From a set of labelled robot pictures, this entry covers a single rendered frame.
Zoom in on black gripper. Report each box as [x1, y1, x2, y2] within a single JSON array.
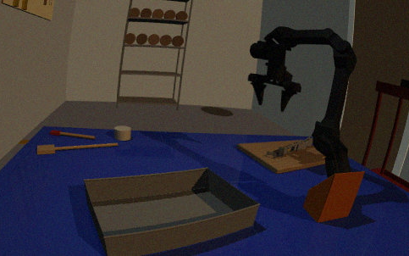
[[248, 60, 301, 112]]

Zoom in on short grey cylinder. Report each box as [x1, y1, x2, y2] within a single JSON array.
[[114, 125, 131, 141]]

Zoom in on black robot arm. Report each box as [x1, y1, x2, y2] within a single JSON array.
[[250, 26, 356, 178]]

